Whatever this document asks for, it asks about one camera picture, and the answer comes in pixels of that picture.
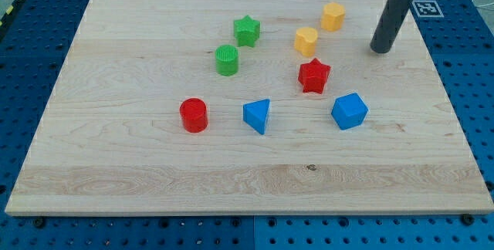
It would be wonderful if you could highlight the white fiducial marker tag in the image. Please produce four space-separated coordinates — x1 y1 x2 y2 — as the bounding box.
412 0 444 18

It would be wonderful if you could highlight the yellow heart block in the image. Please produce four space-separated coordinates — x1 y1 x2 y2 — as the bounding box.
294 27 318 57

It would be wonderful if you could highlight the green star block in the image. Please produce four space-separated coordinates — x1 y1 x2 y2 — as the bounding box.
233 15 261 47

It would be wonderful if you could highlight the green cylinder block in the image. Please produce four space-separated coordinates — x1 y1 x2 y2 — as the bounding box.
215 45 239 76

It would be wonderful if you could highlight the blue triangle block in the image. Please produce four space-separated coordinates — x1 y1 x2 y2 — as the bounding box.
242 99 270 135

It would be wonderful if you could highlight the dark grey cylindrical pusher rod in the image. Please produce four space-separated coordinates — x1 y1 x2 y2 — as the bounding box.
370 0 413 54

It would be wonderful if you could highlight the red cylinder block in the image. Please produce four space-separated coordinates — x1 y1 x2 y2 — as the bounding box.
179 98 208 133

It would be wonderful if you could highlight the yellow hexagon block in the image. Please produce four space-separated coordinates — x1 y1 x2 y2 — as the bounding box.
320 2 346 32

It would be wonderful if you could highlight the red star block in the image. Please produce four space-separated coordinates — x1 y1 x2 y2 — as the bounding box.
298 58 331 94

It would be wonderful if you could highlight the light wooden board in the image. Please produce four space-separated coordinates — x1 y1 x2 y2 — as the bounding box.
5 0 493 216

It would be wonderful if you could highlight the blue cube block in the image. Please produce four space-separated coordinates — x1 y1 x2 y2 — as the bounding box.
331 93 368 130

